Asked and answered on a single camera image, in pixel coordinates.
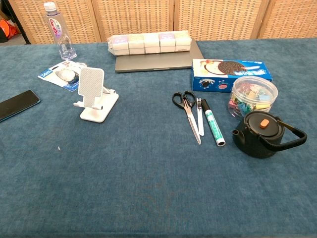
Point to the black smartphone with teal edge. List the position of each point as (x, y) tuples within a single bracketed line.
[(17, 104)]

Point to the white folding phone stand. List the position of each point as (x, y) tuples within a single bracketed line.
[(90, 84)]

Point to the green and white marker pen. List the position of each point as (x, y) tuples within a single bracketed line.
[(213, 124)]

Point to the grey closed laptop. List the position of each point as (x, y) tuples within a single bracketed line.
[(153, 62)]

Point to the blue Oreo cookie box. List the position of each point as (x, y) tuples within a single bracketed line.
[(210, 82)]

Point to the pack of tissue packets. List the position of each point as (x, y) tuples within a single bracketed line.
[(148, 44)]

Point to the clear jar of binder clips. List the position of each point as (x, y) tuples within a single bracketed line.
[(252, 96)]

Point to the woven wooden folding screen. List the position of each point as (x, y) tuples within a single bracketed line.
[(138, 17)]

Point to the tape measure blister pack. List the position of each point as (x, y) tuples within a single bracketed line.
[(52, 72)]

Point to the clear plastic water bottle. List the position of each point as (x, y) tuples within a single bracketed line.
[(59, 32)]

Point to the orange object on floor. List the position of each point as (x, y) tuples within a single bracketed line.
[(7, 27)]

